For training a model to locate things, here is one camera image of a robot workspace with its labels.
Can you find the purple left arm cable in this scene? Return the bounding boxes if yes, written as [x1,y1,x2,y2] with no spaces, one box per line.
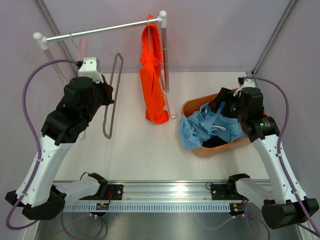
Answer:
[5,59,108,238]

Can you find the navy blue shorts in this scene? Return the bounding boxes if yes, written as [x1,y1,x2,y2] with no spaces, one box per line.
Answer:
[202,135,228,149]

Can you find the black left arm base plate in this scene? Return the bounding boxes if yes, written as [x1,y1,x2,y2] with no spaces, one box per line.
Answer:
[94,184,124,201]

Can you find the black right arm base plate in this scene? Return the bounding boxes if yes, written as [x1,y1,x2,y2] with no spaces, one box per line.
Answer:
[206,182,240,201]

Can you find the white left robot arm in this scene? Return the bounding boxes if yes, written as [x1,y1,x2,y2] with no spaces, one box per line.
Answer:
[5,76,114,221]

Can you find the orange shorts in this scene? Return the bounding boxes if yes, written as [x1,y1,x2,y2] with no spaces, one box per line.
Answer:
[139,23,169,124]

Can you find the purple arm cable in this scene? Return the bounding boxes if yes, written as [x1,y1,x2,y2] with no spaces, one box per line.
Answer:
[5,59,108,238]
[197,76,320,240]

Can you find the light blue shorts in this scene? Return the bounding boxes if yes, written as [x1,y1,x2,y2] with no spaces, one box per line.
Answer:
[178,103,246,150]

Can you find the orange plastic basket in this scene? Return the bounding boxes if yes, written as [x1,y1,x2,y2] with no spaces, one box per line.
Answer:
[180,87,270,159]

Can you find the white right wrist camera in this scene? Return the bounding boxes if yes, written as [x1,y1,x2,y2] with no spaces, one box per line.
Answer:
[233,77,257,97]

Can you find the pink clothes hanger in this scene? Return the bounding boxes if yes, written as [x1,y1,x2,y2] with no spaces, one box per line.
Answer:
[76,27,89,76]

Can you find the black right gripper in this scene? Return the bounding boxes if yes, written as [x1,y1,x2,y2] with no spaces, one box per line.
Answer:
[208,87,248,122]

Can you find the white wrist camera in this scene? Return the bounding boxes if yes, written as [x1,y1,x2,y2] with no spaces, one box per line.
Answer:
[233,77,257,97]
[78,57,103,84]

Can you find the white slotted cable duct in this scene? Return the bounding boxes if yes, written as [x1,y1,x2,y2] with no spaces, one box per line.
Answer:
[63,202,231,213]

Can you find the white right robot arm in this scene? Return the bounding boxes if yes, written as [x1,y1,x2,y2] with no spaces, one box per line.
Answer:
[209,86,319,230]

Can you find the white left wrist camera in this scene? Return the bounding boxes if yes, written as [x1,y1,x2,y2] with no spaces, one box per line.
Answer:
[78,57,103,84]

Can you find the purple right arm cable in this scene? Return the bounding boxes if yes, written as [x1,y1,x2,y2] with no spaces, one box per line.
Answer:
[197,76,320,240]

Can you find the grey clothes hanger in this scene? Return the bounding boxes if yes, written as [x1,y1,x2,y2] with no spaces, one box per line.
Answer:
[102,52,124,140]

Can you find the grey orange-shorts hanger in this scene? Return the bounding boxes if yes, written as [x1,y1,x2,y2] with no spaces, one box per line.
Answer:
[147,21,151,54]

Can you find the silver white clothes rack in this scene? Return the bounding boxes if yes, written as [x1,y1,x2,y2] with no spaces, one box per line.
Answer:
[33,10,176,119]

